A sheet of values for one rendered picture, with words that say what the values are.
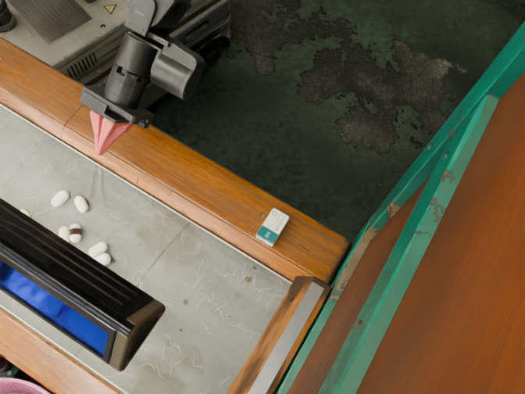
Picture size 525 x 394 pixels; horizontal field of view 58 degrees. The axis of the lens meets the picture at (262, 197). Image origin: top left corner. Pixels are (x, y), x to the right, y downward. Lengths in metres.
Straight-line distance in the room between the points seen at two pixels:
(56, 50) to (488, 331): 1.41
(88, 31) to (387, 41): 1.23
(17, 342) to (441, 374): 0.76
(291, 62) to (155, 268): 1.32
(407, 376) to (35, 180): 0.85
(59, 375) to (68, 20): 1.03
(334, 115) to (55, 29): 1.02
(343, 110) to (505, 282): 1.74
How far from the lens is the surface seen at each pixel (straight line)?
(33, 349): 0.88
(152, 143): 0.94
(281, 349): 0.72
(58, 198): 0.94
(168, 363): 0.85
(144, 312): 0.51
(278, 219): 0.85
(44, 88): 1.06
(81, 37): 1.51
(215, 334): 0.85
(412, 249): 0.35
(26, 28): 1.58
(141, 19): 0.75
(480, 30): 2.37
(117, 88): 0.78
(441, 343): 0.22
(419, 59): 2.16
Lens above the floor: 1.58
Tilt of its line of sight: 68 degrees down
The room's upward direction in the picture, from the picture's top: 8 degrees clockwise
